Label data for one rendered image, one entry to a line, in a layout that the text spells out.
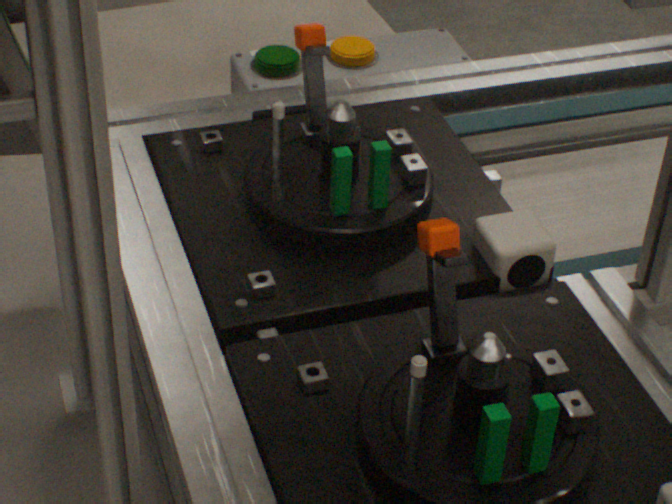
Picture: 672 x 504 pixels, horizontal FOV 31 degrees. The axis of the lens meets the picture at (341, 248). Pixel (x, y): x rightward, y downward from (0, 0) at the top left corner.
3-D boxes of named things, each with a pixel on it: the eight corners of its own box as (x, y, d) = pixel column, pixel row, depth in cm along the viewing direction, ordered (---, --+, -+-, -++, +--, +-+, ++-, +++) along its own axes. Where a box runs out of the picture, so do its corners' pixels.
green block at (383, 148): (366, 201, 86) (370, 141, 83) (382, 198, 86) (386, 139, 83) (372, 210, 85) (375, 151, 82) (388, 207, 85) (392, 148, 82)
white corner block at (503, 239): (467, 260, 87) (472, 215, 85) (524, 250, 89) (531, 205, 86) (493, 300, 84) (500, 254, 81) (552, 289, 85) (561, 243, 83)
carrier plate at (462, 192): (147, 155, 97) (146, 132, 95) (426, 114, 103) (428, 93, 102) (220, 351, 79) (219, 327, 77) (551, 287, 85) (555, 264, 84)
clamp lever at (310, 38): (301, 125, 92) (292, 25, 90) (326, 121, 93) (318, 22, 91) (315, 133, 89) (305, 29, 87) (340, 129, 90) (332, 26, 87)
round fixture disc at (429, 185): (223, 159, 93) (222, 137, 92) (393, 133, 97) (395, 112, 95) (272, 268, 83) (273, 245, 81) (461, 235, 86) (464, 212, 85)
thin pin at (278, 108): (271, 206, 85) (271, 101, 80) (281, 204, 85) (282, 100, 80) (274, 212, 84) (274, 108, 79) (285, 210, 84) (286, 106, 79)
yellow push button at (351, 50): (324, 57, 110) (324, 37, 109) (365, 51, 111) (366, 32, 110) (337, 78, 107) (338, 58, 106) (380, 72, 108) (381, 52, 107)
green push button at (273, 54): (249, 66, 108) (249, 46, 107) (292, 61, 109) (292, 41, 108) (261, 88, 105) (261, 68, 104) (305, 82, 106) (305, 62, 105)
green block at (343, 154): (328, 207, 85) (331, 147, 82) (345, 204, 85) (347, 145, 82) (334, 216, 84) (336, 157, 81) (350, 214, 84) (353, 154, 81)
